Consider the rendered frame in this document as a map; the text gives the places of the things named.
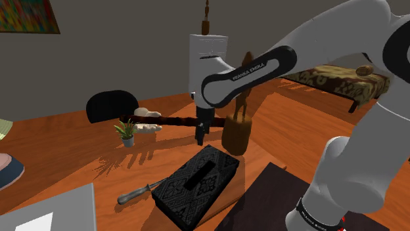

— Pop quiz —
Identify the dark brown long stick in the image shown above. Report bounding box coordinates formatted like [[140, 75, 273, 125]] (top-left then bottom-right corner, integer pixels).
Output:
[[119, 114, 227, 129]]

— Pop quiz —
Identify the brown wooden figure on base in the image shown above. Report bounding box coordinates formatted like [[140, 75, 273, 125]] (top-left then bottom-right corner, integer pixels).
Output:
[[221, 51, 254, 157]]

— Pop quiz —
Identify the cream hand-shaped sculpture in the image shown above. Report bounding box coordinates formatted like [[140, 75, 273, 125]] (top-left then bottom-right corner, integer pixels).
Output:
[[132, 107, 164, 134]]

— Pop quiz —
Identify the small green potted plant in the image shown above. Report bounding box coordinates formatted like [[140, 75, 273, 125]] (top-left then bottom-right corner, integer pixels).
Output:
[[113, 118, 139, 148]]

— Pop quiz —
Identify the black patterned tissue box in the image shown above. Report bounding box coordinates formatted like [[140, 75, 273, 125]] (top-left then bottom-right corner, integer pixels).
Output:
[[150, 144, 240, 231]]

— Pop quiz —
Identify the black chair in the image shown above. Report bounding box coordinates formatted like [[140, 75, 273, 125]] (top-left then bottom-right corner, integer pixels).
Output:
[[85, 89, 141, 125]]

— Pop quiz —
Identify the dark robot stand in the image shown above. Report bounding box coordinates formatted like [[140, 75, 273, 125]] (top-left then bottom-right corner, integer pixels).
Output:
[[214, 161, 390, 231]]

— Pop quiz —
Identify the grey laptop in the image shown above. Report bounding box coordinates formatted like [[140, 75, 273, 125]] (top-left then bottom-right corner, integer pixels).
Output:
[[0, 182, 98, 231]]

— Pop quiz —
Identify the pale green object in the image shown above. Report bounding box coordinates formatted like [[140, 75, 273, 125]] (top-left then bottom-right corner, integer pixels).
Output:
[[0, 118, 14, 141]]

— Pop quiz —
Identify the blue and pink round object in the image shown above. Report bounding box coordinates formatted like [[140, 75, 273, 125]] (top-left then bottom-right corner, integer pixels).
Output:
[[0, 152, 26, 192]]

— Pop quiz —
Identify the grey-handled knife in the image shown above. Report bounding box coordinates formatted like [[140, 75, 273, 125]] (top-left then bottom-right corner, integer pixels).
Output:
[[116, 177, 170, 206]]

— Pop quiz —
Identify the colourful wall picture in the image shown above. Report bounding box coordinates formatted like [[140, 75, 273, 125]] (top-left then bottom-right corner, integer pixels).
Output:
[[0, 0, 61, 35]]

